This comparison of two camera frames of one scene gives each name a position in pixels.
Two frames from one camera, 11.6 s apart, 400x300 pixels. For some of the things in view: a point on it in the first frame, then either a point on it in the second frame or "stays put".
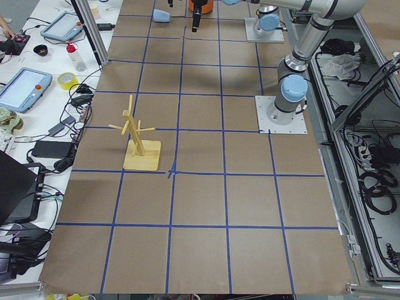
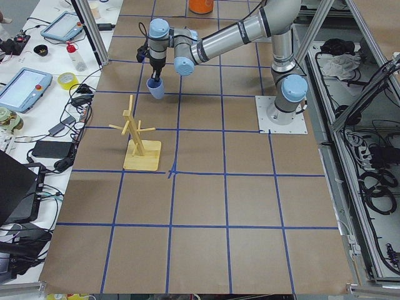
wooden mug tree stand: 141,154 stays put
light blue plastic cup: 160,16 to 156,88
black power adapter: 52,149 stays put
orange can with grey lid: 206,7 stays put
